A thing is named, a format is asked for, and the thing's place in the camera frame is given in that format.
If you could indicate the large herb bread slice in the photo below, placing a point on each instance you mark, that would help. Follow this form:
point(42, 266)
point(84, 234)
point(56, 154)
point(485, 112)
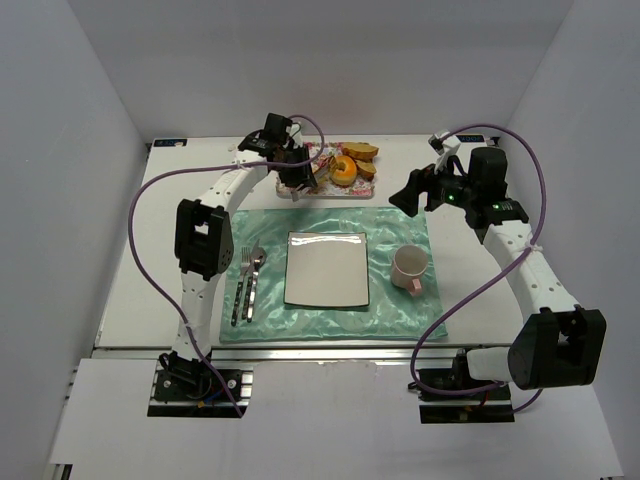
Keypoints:
point(359, 151)

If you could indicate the green satin placemat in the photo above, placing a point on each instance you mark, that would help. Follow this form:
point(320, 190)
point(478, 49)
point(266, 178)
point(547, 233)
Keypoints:
point(392, 314)

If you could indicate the white square plate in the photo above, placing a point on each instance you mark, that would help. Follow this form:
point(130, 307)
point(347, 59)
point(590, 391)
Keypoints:
point(327, 270)

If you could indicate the spoon with patterned handle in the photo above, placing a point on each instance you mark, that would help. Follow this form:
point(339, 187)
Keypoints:
point(258, 258)

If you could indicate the small herb bread slice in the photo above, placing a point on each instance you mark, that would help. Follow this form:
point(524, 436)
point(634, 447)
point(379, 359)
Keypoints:
point(366, 169)

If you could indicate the knife with patterned handle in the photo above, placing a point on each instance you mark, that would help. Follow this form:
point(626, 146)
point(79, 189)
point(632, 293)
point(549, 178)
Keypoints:
point(254, 247)

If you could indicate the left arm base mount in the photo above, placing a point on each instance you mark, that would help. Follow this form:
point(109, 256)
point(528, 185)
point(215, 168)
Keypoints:
point(189, 389)

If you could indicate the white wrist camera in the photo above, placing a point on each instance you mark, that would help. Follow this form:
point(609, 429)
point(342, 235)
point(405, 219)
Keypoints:
point(445, 144)
point(295, 138)

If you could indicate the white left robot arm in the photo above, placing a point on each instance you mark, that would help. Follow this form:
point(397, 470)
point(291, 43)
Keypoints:
point(203, 239)

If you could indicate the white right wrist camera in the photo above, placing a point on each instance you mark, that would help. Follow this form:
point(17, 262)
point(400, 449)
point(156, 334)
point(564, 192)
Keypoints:
point(445, 144)

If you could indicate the fork with patterned handle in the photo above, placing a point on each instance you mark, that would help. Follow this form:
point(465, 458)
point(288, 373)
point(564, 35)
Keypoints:
point(244, 266)

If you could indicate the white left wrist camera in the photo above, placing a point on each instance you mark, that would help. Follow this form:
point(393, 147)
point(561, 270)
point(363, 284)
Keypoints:
point(295, 138)

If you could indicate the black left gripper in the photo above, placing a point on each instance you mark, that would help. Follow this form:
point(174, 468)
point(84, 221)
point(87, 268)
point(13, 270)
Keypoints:
point(293, 167)

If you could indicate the pink mug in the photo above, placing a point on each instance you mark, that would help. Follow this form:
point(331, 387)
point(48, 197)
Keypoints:
point(409, 264)

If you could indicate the orange ring bagel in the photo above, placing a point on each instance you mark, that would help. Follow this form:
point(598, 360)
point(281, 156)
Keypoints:
point(343, 170)

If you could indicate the floral rectangular tray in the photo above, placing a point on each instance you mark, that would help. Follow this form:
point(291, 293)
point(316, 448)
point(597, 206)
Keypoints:
point(360, 188)

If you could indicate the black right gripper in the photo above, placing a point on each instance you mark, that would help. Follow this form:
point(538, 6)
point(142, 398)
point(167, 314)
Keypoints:
point(426, 187)

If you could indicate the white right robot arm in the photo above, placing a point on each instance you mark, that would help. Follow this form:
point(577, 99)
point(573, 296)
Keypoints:
point(560, 342)

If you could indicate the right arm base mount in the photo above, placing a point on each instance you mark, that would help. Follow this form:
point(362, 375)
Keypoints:
point(486, 407)

